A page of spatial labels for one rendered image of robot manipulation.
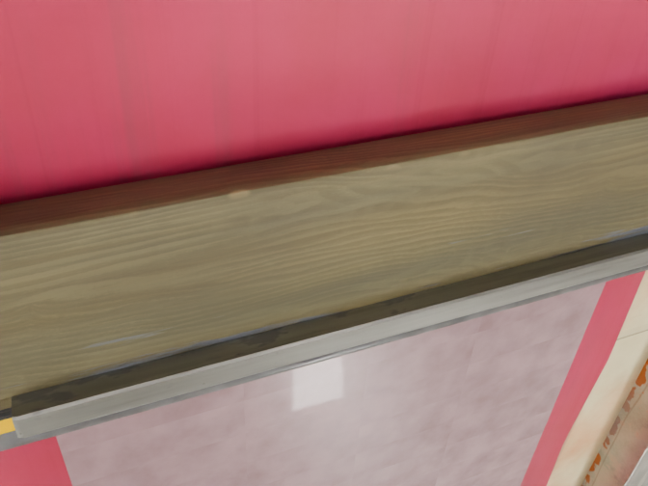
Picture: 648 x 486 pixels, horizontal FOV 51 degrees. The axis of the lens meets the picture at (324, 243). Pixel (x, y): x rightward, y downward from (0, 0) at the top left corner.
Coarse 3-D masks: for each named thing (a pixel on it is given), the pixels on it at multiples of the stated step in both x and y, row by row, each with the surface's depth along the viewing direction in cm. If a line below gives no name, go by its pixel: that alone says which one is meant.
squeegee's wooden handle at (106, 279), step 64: (448, 128) 30; (512, 128) 30; (576, 128) 30; (640, 128) 31; (128, 192) 25; (192, 192) 25; (256, 192) 25; (320, 192) 26; (384, 192) 27; (448, 192) 29; (512, 192) 30; (576, 192) 31; (640, 192) 33; (0, 256) 22; (64, 256) 23; (128, 256) 24; (192, 256) 25; (256, 256) 26; (320, 256) 27; (384, 256) 29; (448, 256) 30; (512, 256) 32; (0, 320) 23; (64, 320) 24; (128, 320) 25; (192, 320) 26; (256, 320) 28; (0, 384) 24
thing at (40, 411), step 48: (624, 240) 34; (432, 288) 31; (480, 288) 30; (528, 288) 31; (288, 336) 28; (336, 336) 28; (384, 336) 29; (96, 384) 25; (144, 384) 25; (192, 384) 26
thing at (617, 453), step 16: (640, 384) 55; (640, 400) 55; (624, 416) 58; (640, 416) 56; (608, 432) 60; (624, 432) 58; (640, 432) 56; (608, 448) 60; (624, 448) 58; (640, 448) 57; (592, 464) 63; (608, 464) 61; (624, 464) 59; (640, 464) 58; (592, 480) 63; (608, 480) 61; (624, 480) 59; (640, 480) 60
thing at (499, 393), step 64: (448, 0) 27; (512, 0) 28; (576, 0) 29; (640, 0) 31; (448, 64) 29; (512, 64) 30; (576, 64) 32; (640, 64) 33; (512, 320) 43; (576, 320) 46; (384, 384) 42; (448, 384) 44; (512, 384) 48; (576, 384) 52; (384, 448) 46; (448, 448) 50; (512, 448) 54
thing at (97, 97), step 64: (0, 0) 21; (64, 0) 21; (128, 0) 22; (192, 0) 23; (256, 0) 24; (320, 0) 25; (384, 0) 26; (0, 64) 22; (64, 64) 23; (128, 64) 23; (192, 64) 24; (256, 64) 25; (320, 64) 26; (384, 64) 27; (0, 128) 23; (64, 128) 24; (128, 128) 25; (192, 128) 26; (256, 128) 27; (320, 128) 28; (384, 128) 29; (0, 192) 24; (64, 192) 25; (256, 384) 37; (320, 384) 39; (64, 448) 34; (128, 448) 36; (192, 448) 38; (256, 448) 40; (320, 448) 43
